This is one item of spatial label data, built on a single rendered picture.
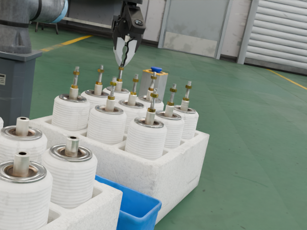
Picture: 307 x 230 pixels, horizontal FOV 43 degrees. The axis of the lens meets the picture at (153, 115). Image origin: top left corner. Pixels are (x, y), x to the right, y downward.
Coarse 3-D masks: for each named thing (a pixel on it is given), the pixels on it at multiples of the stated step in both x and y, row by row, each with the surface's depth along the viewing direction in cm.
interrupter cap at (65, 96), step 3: (60, 96) 103; (63, 96) 104; (66, 96) 105; (78, 96) 107; (81, 96) 107; (63, 99) 101; (66, 99) 101; (69, 99) 102; (72, 99) 104; (78, 99) 105; (81, 99) 104; (84, 99) 105; (75, 102) 101; (78, 102) 102; (81, 102) 102
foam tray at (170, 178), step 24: (48, 120) 106; (48, 144) 101; (96, 144) 95; (120, 144) 98; (192, 144) 109; (96, 168) 95; (120, 168) 92; (144, 168) 89; (168, 168) 94; (192, 168) 115; (144, 192) 90; (168, 192) 100
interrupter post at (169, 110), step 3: (168, 105) 105; (165, 108) 105; (168, 108) 104; (171, 108) 104; (165, 111) 105; (168, 111) 105; (171, 111) 105; (165, 114) 105; (168, 114) 105; (171, 114) 105
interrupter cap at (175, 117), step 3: (156, 111) 107; (159, 111) 108; (162, 111) 109; (156, 114) 104; (159, 114) 105; (162, 114) 107; (174, 114) 108; (177, 114) 108; (162, 117) 103; (165, 117) 102; (168, 117) 103; (171, 117) 104; (174, 117) 105; (177, 117) 105; (180, 117) 105
